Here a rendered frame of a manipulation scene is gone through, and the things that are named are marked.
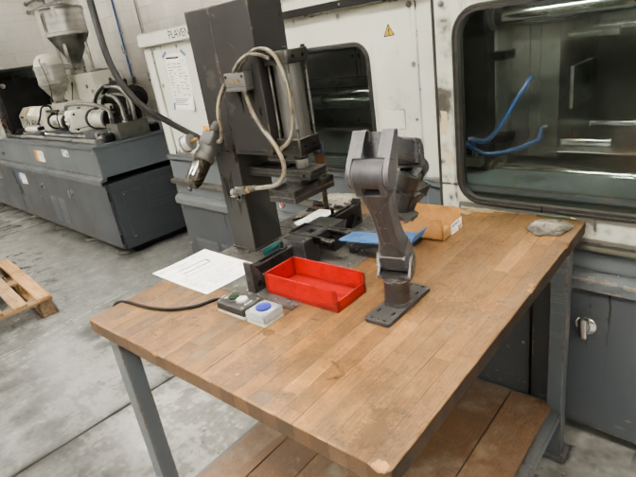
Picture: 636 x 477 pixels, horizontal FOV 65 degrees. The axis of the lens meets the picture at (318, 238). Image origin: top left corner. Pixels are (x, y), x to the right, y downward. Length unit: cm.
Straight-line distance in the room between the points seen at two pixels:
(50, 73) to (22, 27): 516
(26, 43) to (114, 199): 664
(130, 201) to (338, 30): 285
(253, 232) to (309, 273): 33
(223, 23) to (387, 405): 108
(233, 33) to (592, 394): 168
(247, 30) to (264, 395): 93
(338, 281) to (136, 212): 337
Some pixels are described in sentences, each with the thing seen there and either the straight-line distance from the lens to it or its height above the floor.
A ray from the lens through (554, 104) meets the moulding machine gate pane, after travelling 170.
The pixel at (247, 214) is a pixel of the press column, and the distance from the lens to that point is 165.
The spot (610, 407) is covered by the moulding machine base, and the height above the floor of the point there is 21.
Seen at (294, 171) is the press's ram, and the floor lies 118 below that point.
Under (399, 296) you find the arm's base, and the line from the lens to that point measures 121.
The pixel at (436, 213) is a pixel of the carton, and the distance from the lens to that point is 170.
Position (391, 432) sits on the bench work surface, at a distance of 92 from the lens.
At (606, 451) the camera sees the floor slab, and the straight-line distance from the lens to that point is 224.
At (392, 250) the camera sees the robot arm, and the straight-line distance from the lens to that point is 115.
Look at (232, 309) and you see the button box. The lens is 131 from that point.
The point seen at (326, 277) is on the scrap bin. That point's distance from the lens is 139.
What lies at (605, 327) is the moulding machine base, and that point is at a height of 52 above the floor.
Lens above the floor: 153
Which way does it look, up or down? 22 degrees down
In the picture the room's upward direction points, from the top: 9 degrees counter-clockwise
